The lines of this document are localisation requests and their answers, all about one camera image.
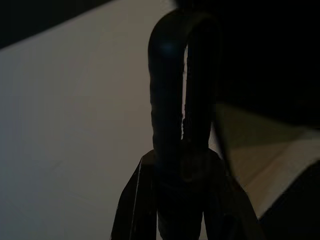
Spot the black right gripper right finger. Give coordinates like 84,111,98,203
199,149,266,240

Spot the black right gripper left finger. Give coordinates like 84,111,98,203
111,149,161,240

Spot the black floor mat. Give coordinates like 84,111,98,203
258,159,320,240

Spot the black furniture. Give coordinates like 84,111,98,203
174,0,320,176

